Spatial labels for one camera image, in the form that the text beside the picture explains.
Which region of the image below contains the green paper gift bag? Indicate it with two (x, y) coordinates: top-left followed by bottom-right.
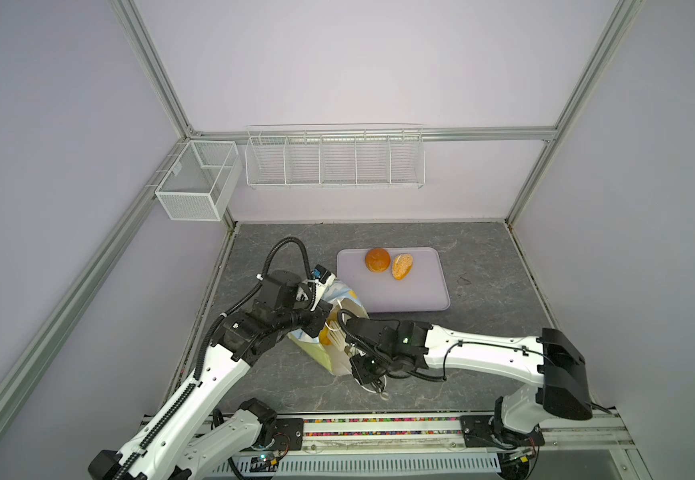
(287, 279), (369, 378)

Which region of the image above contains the oval orange fake bread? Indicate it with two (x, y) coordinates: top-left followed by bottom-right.
(391, 253), (415, 280)

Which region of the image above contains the round brown fake bun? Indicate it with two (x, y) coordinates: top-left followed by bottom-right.
(365, 248), (393, 273)

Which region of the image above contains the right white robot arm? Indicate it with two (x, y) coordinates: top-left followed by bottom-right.
(336, 309), (593, 450)

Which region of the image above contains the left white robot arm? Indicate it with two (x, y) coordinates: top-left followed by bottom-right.
(88, 237), (334, 479)

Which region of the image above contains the yellow fake bread in bag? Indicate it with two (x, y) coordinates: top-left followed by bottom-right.
(318, 310), (341, 346)

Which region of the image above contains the lavender plastic tray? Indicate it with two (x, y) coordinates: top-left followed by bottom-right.
(336, 247), (451, 313)

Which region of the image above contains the small white mesh basket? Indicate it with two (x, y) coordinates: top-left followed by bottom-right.
(155, 140), (242, 222)

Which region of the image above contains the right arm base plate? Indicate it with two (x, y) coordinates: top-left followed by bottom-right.
(459, 414), (545, 450)

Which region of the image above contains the white vented cable duct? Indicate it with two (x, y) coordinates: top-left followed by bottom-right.
(234, 452), (501, 479)

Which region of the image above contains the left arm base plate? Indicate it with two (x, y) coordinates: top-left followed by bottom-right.
(248, 417), (304, 451)

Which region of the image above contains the long white wire rack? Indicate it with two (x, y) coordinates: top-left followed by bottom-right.
(245, 123), (427, 189)

